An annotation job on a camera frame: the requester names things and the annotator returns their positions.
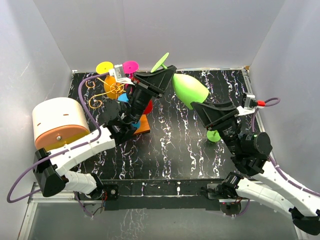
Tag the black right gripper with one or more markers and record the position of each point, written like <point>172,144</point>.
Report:
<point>213,116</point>

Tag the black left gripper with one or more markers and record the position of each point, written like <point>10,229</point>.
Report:
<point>154,83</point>

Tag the red plastic wine glass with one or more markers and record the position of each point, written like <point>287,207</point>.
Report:
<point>148,108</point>

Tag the magenta plastic wine glass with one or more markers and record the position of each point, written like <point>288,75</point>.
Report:
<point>129,68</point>

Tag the green plastic wine glass front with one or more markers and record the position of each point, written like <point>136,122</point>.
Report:
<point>190,91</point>

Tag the green plastic wine glass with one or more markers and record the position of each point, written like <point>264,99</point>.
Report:
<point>190,91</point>
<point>213,136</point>

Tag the blue plastic wine glass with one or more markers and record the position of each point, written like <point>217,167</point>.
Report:
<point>123,98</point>

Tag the orange plastic wine glass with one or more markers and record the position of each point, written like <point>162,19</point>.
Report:
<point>112,88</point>

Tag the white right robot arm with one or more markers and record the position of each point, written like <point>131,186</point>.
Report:
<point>261,178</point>

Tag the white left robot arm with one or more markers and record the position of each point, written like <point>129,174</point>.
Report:
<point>53,168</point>

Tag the green plastic wine glass rear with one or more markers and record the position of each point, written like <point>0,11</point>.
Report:
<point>213,136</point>

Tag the white orange cylindrical container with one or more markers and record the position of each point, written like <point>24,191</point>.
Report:
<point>57,122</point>

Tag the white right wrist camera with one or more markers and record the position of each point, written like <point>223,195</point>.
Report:
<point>249,105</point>

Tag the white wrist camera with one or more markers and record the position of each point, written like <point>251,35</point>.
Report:
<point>120,77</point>
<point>249,105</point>

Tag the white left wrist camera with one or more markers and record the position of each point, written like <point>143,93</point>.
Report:
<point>120,77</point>

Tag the gold wire wine glass rack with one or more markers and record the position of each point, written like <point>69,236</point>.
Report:
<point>95,102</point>

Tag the aluminium front frame rail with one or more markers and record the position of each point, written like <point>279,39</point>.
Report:
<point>154,210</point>

